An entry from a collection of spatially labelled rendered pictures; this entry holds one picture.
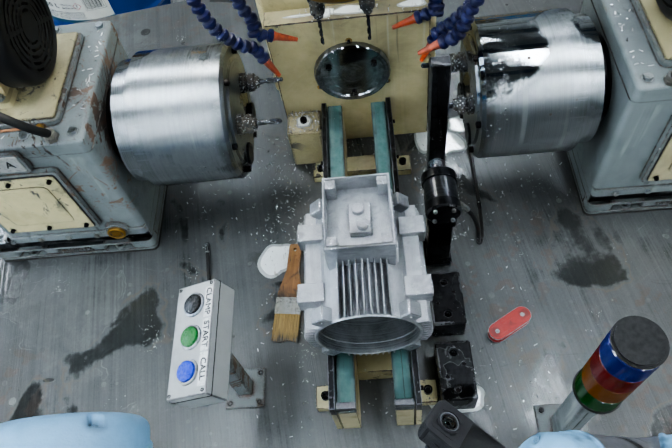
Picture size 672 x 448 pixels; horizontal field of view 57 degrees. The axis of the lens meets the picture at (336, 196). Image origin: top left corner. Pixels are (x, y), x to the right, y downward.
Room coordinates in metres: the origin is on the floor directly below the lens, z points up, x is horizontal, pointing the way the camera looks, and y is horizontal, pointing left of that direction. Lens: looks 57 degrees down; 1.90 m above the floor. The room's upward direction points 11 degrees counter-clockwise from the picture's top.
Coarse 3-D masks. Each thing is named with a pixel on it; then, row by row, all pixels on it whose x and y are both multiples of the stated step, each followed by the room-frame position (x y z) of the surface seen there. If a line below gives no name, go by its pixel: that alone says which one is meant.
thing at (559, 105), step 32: (480, 32) 0.75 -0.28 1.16; (512, 32) 0.73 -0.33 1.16; (544, 32) 0.72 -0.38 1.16; (576, 32) 0.70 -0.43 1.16; (480, 64) 0.69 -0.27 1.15; (512, 64) 0.67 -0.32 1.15; (544, 64) 0.66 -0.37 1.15; (576, 64) 0.65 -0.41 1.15; (480, 96) 0.66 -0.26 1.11; (512, 96) 0.64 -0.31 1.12; (544, 96) 0.63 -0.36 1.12; (576, 96) 0.62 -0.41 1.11; (480, 128) 0.63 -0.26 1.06; (512, 128) 0.61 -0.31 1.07; (544, 128) 0.60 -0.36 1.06; (576, 128) 0.59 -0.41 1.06
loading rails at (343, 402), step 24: (336, 120) 0.83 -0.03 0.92; (384, 120) 0.80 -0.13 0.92; (336, 144) 0.77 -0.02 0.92; (384, 144) 0.74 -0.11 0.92; (336, 168) 0.71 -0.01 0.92; (360, 168) 0.75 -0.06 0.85; (384, 168) 0.69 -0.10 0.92; (408, 168) 0.74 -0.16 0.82; (336, 360) 0.33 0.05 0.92; (360, 360) 0.35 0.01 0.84; (384, 360) 0.34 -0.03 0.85; (408, 360) 0.31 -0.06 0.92; (336, 384) 0.30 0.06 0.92; (408, 384) 0.27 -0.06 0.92; (432, 384) 0.29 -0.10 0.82; (336, 408) 0.26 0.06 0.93; (408, 408) 0.24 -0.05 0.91
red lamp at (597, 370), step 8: (600, 344) 0.21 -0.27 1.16; (592, 360) 0.20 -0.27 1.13; (600, 360) 0.19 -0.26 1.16; (592, 368) 0.19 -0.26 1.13; (600, 368) 0.18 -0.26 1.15; (600, 376) 0.18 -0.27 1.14; (608, 376) 0.17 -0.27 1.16; (600, 384) 0.17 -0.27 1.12; (608, 384) 0.17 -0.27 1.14; (616, 384) 0.17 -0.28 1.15; (624, 384) 0.16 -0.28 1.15; (632, 384) 0.16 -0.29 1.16; (640, 384) 0.16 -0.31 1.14; (616, 392) 0.16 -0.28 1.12; (624, 392) 0.16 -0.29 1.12
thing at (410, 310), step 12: (396, 192) 0.52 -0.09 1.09; (312, 204) 0.53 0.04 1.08; (396, 204) 0.50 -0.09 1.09; (408, 204) 0.50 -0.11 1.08; (312, 216) 0.51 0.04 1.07; (408, 300) 0.34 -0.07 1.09; (312, 312) 0.35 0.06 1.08; (324, 312) 0.35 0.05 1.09; (408, 312) 0.32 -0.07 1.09; (420, 312) 0.32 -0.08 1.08; (312, 324) 0.34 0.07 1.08; (324, 324) 0.33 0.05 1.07; (324, 348) 0.34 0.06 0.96; (408, 348) 0.32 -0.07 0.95
